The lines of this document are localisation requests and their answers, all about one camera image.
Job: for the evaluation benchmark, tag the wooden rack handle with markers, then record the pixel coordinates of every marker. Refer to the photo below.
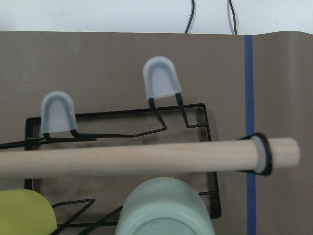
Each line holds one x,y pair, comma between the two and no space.
134,160

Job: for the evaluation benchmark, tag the green cup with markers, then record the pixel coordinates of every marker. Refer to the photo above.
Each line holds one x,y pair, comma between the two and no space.
164,206

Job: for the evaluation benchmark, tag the yellow cup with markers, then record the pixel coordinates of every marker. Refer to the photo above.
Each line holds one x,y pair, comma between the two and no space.
25,212

